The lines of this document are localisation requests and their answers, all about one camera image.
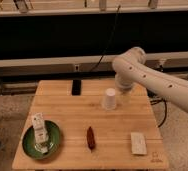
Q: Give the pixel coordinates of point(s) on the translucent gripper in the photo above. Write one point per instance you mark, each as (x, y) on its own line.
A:
(124, 97)

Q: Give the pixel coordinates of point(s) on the green ceramic plate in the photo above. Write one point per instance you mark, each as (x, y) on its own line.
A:
(32, 150)

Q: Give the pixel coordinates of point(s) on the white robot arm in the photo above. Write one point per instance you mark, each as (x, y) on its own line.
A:
(129, 67)

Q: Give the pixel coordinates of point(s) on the black rectangular block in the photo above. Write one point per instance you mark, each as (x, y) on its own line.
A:
(76, 88)

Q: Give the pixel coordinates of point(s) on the white paper cup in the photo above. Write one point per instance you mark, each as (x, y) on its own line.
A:
(109, 99)

